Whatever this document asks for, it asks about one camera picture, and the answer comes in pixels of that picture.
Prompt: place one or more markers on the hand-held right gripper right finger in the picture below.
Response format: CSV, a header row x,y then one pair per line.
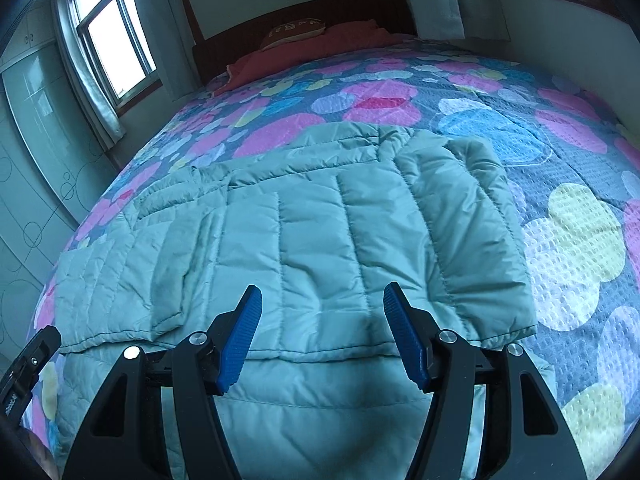
x,y
404,330

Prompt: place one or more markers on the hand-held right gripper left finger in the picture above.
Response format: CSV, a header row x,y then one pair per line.
x,y
242,330

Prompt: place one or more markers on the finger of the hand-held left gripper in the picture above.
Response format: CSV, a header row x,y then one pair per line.
x,y
30,365

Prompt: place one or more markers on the light teal puffer jacket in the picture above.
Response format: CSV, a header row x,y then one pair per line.
x,y
310,240

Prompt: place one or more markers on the floral printed bed blanket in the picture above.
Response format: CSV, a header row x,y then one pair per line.
x,y
575,240

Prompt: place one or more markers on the white wardrobe with circle pattern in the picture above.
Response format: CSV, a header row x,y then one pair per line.
x,y
35,160

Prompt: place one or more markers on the red pillow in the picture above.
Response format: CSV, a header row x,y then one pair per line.
x,y
300,55

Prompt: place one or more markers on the grey window curtain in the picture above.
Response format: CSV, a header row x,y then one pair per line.
x,y
92,90

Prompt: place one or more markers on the dark wooden headboard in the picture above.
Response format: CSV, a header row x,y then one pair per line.
x,y
225,45

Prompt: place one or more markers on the brown printed pillow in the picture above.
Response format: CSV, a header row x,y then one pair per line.
x,y
292,32

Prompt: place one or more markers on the white framed window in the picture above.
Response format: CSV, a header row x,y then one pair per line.
x,y
117,35

